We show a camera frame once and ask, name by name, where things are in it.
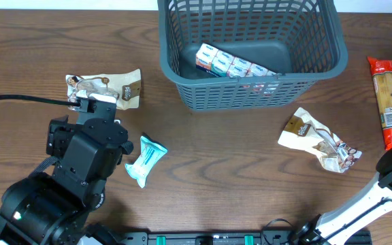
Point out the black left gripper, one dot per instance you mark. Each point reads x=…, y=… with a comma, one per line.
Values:
x=63, y=130

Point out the red orange pasta packet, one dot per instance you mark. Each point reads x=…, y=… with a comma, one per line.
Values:
x=381, y=71

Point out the dark grey plastic basket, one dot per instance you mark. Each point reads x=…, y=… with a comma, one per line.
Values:
x=299, y=41

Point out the beige grain pouch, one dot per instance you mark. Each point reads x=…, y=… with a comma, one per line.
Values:
x=303, y=132
x=126, y=87

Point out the multicolour tissue pack box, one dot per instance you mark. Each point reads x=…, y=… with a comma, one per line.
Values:
x=241, y=61

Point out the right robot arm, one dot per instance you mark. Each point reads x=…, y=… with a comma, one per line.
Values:
x=375, y=199

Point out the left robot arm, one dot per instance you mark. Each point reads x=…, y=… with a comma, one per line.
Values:
x=52, y=204

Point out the teal white snack packet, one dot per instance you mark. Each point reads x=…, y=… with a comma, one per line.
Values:
x=151, y=153

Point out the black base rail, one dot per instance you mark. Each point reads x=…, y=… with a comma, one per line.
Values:
x=276, y=237

